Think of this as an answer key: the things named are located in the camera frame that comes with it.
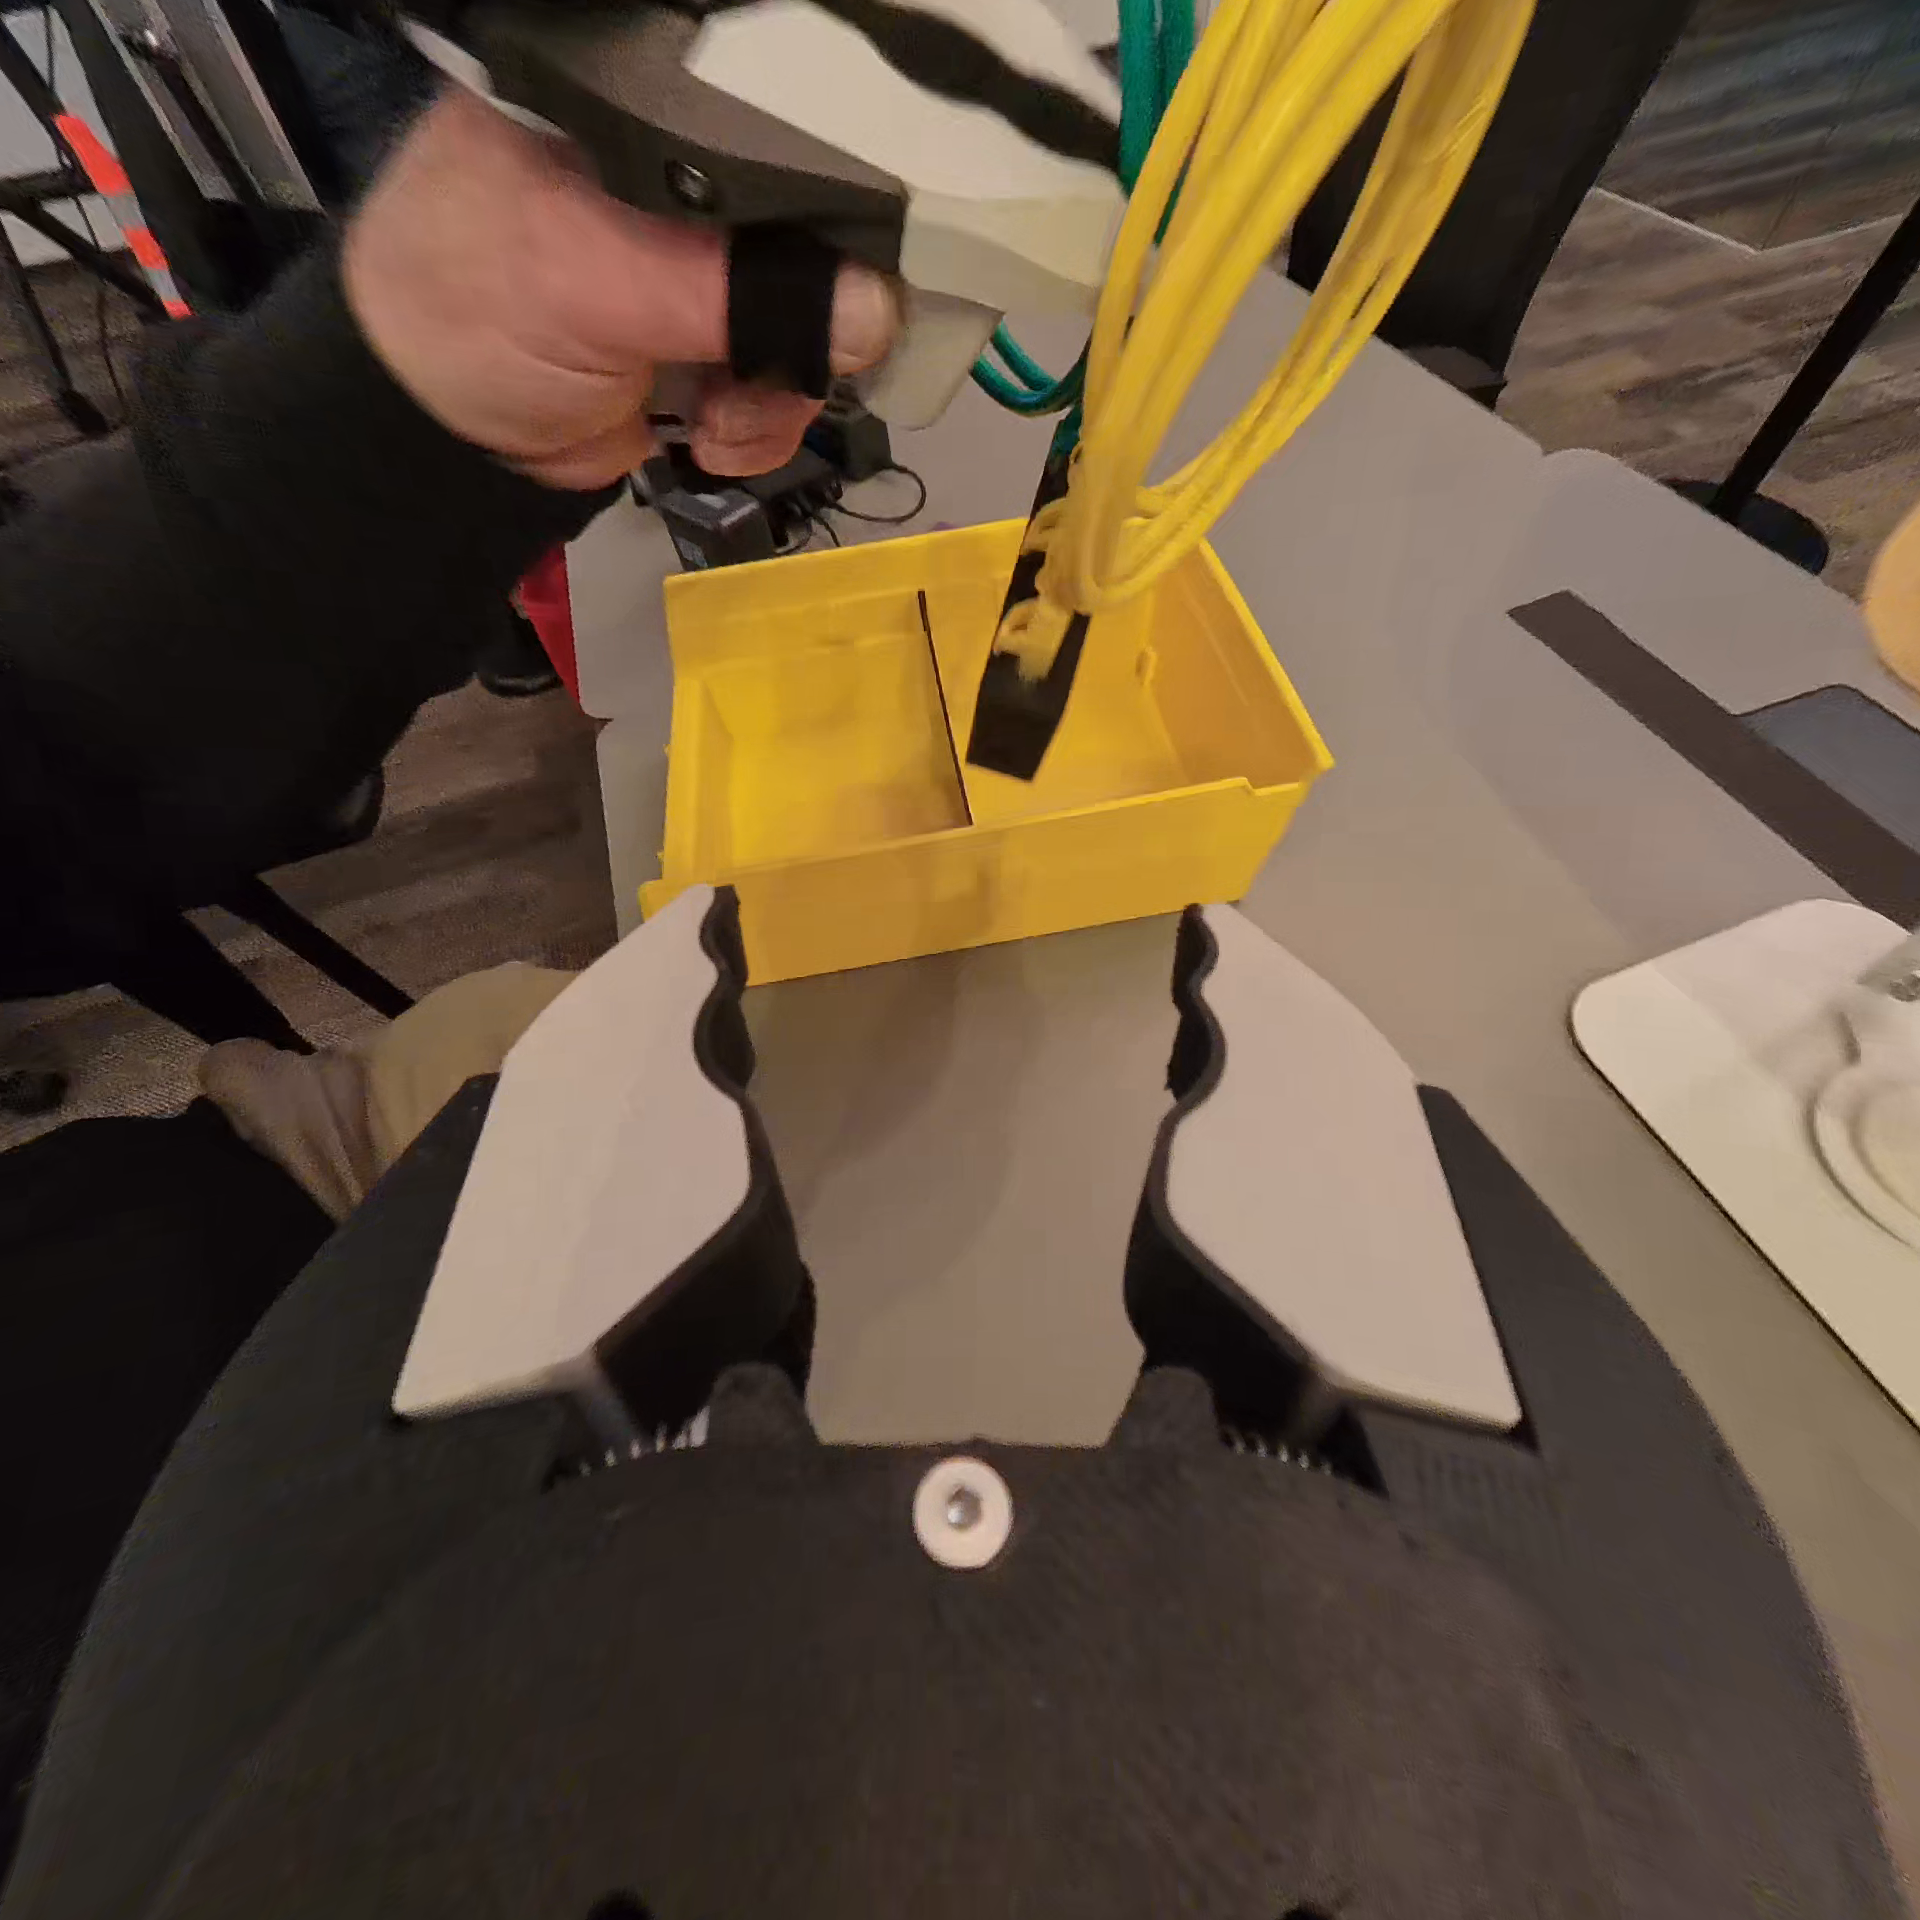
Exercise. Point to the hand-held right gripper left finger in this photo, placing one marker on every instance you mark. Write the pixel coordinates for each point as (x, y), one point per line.
(600, 1168)

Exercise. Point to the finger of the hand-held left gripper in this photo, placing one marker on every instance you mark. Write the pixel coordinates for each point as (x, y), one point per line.
(963, 165)

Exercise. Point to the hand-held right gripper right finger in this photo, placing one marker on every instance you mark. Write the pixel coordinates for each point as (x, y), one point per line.
(1320, 1187)

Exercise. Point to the yellow plastic bin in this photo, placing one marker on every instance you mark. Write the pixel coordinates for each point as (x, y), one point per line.
(839, 885)

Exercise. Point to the black ethernet port coupler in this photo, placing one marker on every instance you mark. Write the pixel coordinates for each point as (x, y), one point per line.
(1029, 706)

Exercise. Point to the person's left forearm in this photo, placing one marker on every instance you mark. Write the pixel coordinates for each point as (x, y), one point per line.
(228, 599)

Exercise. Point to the person's left hand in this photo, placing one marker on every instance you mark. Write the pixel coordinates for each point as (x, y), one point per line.
(526, 302)

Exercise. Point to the person's leg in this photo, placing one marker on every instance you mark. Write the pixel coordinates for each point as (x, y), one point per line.
(345, 1082)

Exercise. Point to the red object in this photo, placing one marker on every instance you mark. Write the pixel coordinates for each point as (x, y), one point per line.
(550, 613)

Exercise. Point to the black bin divider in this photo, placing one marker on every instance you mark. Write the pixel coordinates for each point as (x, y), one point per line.
(945, 706)

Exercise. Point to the clear glass object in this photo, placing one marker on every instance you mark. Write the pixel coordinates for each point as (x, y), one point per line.
(1871, 1143)

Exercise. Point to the black tape strip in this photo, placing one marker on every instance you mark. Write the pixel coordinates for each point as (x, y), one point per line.
(1696, 706)

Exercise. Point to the tripod with orange tape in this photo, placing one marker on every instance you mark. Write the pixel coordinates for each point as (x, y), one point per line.
(109, 165)

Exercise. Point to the dark phone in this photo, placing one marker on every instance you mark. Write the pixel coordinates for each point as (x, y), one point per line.
(1850, 749)

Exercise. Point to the tan object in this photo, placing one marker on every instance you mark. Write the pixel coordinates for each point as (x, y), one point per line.
(1894, 599)

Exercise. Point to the black stand with round base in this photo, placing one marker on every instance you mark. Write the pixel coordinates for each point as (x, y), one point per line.
(1796, 375)

